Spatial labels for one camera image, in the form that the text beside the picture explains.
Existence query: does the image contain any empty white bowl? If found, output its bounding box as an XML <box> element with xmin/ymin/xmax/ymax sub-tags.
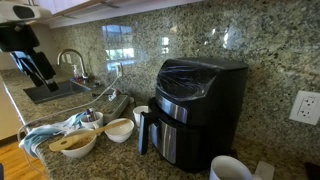
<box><xmin>104</xmin><ymin>117</ymin><xmax>135</xmax><ymax>144</ymax></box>

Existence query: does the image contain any white wall outlet with plug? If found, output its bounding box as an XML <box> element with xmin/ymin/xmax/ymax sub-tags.
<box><xmin>114</xmin><ymin>62</ymin><xmax>124</xmax><ymax>78</ymax></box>

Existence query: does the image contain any dark object at counter edge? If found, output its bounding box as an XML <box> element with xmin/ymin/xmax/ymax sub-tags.
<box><xmin>304</xmin><ymin>162</ymin><xmax>320</xmax><ymax>180</ymax></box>

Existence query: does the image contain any chrome faucet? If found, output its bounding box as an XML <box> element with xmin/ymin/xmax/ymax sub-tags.
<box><xmin>56</xmin><ymin>48</ymin><xmax>90</xmax><ymax>81</ymax></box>

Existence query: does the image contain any small white block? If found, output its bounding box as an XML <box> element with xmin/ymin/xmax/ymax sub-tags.
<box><xmin>254</xmin><ymin>161</ymin><xmax>276</xmax><ymax>180</ymax></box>

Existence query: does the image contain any large plain white mug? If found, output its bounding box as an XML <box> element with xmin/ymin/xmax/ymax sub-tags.
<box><xmin>209</xmin><ymin>154</ymin><xmax>255</xmax><ymax>180</ymax></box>

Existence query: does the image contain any white power cable with plug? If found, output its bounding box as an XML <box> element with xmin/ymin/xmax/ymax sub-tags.
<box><xmin>16</xmin><ymin>63</ymin><xmax>124</xmax><ymax>178</ymax></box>

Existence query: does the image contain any egg carton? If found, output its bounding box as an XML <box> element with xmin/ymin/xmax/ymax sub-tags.
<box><xmin>99</xmin><ymin>94</ymin><xmax>131</xmax><ymax>124</ymax></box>

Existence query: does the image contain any soap dispenser bottle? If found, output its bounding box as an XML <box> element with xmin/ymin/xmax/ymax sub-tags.
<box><xmin>71</xmin><ymin>64</ymin><xmax>83</xmax><ymax>83</ymax></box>

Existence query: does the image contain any white empty wall outlet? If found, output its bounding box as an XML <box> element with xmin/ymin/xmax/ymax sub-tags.
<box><xmin>288</xmin><ymin>90</ymin><xmax>320</xmax><ymax>126</ymax></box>

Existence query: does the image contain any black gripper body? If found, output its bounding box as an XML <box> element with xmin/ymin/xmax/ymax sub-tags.
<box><xmin>0</xmin><ymin>23</ymin><xmax>41</xmax><ymax>54</ymax></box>

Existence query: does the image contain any air fryer basket with handle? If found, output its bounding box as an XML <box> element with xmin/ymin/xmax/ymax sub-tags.
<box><xmin>137</xmin><ymin>97</ymin><xmax>201</xmax><ymax>166</ymax></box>

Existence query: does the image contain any wooden spoon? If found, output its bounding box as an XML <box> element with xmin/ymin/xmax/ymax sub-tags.
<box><xmin>48</xmin><ymin>119</ymin><xmax>130</xmax><ymax>153</ymax></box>

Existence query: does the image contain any wooden wall cabinet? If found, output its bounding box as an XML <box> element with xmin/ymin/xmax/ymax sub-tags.
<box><xmin>31</xmin><ymin>0</ymin><xmax>203</xmax><ymax>30</ymax></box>

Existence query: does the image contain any white printed mug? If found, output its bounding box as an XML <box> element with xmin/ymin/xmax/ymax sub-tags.
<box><xmin>79</xmin><ymin>108</ymin><xmax>105</xmax><ymax>131</ymax></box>

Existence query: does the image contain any small white paper cup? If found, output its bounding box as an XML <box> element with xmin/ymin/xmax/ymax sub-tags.
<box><xmin>132</xmin><ymin>105</ymin><xmax>152</xmax><ymax>128</ymax></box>

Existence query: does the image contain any dark sink basin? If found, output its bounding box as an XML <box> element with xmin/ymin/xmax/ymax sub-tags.
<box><xmin>23</xmin><ymin>79</ymin><xmax>92</xmax><ymax>105</ymax></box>

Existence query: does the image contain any white bowl with food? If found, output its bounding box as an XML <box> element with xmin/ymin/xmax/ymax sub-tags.
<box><xmin>59</xmin><ymin>128</ymin><xmax>98</xmax><ymax>159</ymax></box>

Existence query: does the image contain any blue and white cloth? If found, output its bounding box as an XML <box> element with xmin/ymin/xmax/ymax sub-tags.
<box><xmin>18</xmin><ymin>112</ymin><xmax>88</xmax><ymax>158</ymax></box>

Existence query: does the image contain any black air fryer body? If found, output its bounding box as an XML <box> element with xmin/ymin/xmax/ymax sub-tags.
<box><xmin>154</xmin><ymin>57</ymin><xmax>250</xmax><ymax>173</ymax></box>

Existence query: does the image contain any white patterned towel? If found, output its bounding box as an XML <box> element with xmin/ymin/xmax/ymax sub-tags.
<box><xmin>107</xmin><ymin>89</ymin><xmax>118</xmax><ymax>102</ymax></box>

